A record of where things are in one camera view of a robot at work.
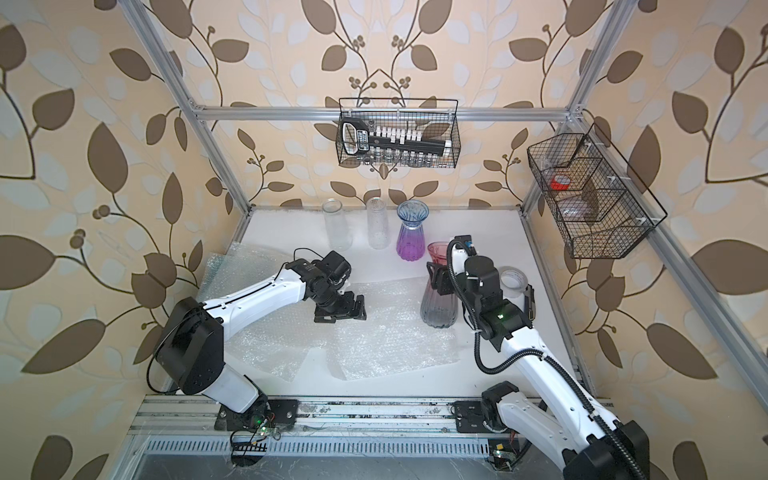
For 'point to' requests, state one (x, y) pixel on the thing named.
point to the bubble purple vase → (410, 238)
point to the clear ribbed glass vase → (339, 235)
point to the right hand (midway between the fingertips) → (439, 262)
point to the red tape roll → (560, 182)
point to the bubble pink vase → (438, 311)
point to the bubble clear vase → (378, 224)
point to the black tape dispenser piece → (529, 293)
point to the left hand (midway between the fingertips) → (351, 314)
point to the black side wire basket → (598, 204)
